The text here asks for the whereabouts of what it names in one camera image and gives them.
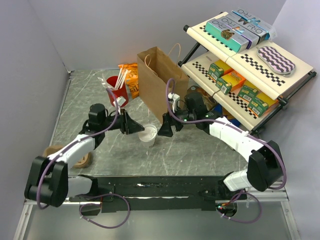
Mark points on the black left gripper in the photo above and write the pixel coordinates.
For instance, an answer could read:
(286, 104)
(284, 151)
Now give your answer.
(131, 126)

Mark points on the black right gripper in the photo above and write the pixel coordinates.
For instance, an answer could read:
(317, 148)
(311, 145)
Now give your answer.
(166, 129)

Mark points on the white plastic cup lid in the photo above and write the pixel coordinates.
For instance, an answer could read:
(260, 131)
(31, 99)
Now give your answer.
(149, 133)

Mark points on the white paper coffee cup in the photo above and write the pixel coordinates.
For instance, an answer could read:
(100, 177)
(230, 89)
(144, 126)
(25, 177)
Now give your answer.
(147, 142)

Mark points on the brown paper bag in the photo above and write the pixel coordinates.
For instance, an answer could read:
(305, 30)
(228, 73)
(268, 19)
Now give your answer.
(155, 68)

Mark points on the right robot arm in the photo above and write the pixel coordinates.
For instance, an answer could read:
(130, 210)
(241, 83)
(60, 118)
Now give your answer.
(265, 163)

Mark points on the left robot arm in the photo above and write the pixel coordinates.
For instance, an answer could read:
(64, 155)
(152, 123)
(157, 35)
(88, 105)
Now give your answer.
(48, 181)

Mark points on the orange chip bag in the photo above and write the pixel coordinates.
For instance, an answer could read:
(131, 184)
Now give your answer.
(131, 78)

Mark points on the red plastic cup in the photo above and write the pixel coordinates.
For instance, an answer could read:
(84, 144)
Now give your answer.
(122, 92)

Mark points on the brown snack bag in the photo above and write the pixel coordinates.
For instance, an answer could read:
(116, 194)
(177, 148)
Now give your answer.
(208, 100)

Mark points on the white paper-wrapped straw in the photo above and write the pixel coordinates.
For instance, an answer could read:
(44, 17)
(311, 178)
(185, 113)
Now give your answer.
(123, 78)
(119, 79)

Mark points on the blue snack packet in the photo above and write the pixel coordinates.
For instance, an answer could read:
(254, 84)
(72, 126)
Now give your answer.
(225, 113)

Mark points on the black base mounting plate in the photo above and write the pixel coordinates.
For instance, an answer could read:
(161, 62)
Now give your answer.
(144, 193)

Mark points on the green yellow juice box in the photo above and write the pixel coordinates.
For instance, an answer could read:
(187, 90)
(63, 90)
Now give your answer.
(218, 69)
(247, 92)
(226, 83)
(258, 106)

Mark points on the orange snack box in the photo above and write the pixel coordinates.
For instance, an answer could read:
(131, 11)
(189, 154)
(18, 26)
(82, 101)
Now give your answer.
(237, 79)

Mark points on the cream two-tier display shelf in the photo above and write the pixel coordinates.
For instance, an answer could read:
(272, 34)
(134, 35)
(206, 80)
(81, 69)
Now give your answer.
(208, 49)

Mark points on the teal cookie box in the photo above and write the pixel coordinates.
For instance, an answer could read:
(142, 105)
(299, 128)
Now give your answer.
(226, 35)

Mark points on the purple cookie box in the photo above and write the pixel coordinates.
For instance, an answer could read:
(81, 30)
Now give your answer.
(252, 38)

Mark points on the purple wavy sleep mask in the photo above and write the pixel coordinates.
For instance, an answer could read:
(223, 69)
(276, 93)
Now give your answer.
(278, 63)

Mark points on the blue cookie box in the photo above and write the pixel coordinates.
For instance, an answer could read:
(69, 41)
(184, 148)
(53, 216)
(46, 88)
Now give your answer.
(252, 19)

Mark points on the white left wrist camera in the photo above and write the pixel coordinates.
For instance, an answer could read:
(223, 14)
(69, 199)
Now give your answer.
(120, 101)

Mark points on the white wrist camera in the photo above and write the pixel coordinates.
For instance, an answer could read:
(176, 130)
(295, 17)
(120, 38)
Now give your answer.
(120, 101)
(173, 99)

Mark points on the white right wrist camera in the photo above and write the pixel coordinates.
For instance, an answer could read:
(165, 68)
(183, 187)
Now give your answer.
(173, 99)

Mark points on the aluminium rail frame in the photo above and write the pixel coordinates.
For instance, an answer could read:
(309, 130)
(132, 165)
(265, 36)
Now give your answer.
(48, 224)

